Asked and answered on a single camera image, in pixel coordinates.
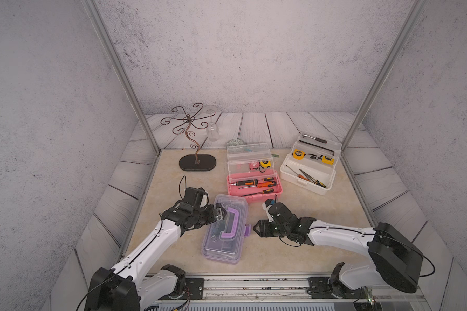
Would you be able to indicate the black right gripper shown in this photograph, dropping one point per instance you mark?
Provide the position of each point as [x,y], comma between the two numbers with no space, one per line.
[263,228]

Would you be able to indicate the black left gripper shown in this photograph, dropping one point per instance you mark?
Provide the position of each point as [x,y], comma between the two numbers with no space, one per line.
[212,218]

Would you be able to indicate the purple toolbox with clear lid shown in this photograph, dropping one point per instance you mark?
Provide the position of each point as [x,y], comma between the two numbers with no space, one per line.
[224,239]

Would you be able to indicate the pink toolbox with clear lid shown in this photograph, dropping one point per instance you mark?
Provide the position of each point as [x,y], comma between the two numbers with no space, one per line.
[238,160]

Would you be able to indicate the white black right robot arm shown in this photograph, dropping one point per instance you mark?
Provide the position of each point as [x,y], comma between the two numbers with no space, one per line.
[390,258]

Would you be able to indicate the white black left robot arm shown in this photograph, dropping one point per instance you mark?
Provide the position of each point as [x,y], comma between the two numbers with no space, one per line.
[126,286]

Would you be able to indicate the small yellow black screwdriver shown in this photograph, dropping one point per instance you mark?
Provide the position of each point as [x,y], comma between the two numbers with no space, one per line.
[267,191]

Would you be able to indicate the yellow tape measure pink box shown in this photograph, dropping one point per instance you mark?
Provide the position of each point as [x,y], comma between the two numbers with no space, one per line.
[265,164]

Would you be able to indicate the pliers in white box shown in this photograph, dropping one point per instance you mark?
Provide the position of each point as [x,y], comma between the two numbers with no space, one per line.
[305,176]

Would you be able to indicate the white open toolbox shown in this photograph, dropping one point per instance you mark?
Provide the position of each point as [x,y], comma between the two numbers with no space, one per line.
[312,164]

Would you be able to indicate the yellow tape measure left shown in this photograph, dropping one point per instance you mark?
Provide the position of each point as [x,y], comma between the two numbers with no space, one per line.
[298,154]

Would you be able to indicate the clear glass bottle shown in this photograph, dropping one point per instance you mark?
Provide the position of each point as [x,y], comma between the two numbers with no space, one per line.
[212,129]

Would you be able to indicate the yellow tape measure right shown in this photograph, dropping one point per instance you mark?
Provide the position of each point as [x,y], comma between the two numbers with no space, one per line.
[327,160]

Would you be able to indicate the long black hex key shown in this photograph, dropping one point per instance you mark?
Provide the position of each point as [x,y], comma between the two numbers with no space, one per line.
[332,152]

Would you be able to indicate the black silver ratchet tool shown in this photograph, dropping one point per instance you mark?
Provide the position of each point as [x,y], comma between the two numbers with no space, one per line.
[315,138]

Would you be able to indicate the orange handle screwdriver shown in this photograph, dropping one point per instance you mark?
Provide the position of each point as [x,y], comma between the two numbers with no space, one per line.
[261,185]

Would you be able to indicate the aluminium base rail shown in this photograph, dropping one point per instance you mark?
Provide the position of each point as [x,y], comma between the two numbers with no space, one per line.
[288,291]

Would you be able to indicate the left aluminium frame post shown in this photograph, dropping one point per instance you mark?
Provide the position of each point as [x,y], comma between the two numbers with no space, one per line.
[108,45]

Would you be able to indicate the aluminium frame post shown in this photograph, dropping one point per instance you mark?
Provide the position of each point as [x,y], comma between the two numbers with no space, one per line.
[108,45]
[386,67]

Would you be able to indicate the right aluminium frame post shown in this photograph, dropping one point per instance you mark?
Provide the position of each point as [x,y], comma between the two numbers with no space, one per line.
[386,67]

